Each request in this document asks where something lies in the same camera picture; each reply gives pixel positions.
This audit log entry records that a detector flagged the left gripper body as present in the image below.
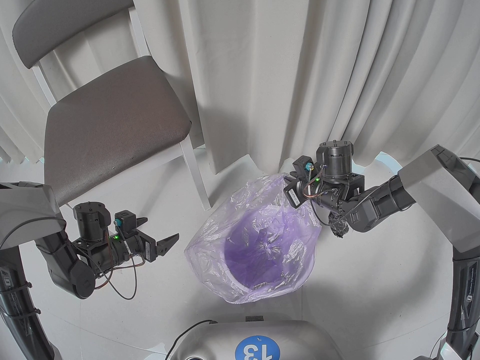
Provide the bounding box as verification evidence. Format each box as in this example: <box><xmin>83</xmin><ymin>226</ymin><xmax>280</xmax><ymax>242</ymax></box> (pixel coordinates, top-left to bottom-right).
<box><xmin>107</xmin><ymin>231</ymin><xmax>157</xmax><ymax>271</ymax></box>

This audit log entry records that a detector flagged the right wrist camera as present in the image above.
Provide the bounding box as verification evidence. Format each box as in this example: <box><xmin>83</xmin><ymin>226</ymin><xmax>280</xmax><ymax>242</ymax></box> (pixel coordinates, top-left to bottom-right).
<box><xmin>292</xmin><ymin>155</ymin><xmax>316</xmax><ymax>181</ymax></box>

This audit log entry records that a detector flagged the black plastic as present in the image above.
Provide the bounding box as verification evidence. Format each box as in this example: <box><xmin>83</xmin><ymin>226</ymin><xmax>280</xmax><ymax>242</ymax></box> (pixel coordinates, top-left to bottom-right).
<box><xmin>327</xmin><ymin>211</ymin><xmax>351</xmax><ymax>240</ymax></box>

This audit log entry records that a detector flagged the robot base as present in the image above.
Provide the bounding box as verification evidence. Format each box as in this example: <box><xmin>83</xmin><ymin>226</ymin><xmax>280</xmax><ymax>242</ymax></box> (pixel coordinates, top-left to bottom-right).
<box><xmin>176</xmin><ymin>315</ymin><xmax>342</xmax><ymax>360</ymax></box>

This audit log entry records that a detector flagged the purple plastic bag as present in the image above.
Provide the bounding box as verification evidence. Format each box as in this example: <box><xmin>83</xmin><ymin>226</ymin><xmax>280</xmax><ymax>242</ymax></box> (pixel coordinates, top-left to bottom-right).
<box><xmin>184</xmin><ymin>174</ymin><xmax>323</xmax><ymax>306</ymax></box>

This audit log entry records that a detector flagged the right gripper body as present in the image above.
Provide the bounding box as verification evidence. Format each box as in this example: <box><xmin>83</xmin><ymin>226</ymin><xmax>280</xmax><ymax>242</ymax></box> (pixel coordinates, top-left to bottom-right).
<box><xmin>286</xmin><ymin>181</ymin><xmax>324</xmax><ymax>210</ymax></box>

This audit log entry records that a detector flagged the black cable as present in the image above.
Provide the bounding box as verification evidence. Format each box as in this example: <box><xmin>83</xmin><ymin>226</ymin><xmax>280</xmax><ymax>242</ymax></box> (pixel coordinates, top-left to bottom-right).
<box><xmin>430</xmin><ymin>334</ymin><xmax>452</xmax><ymax>360</ymax></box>
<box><xmin>98</xmin><ymin>255</ymin><xmax>139</xmax><ymax>300</ymax></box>
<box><xmin>0</xmin><ymin>218</ymin><xmax>67</xmax><ymax>250</ymax></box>
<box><xmin>165</xmin><ymin>319</ymin><xmax>218</xmax><ymax>360</ymax></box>

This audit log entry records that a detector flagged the white curtain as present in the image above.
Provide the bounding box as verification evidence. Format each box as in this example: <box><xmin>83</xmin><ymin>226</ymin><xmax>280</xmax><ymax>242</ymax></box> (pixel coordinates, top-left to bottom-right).
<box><xmin>0</xmin><ymin>0</ymin><xmax>480</xmax><ymax>181</ymax></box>

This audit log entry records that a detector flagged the white trash bin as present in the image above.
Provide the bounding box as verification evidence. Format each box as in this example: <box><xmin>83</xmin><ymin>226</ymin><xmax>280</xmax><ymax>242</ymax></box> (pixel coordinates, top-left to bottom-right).
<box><xmin>221</xmin><ymin>205</ymin><xmax>317</xmax><ymax>297</ymax></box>

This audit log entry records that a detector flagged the grey padded white chair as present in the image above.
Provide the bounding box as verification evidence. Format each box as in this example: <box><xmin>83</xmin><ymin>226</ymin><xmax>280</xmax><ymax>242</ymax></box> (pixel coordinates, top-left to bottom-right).
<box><xmin>12</xmin><ymin>0</ymin><xmax>211</xmax><ymax>217</ymax></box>

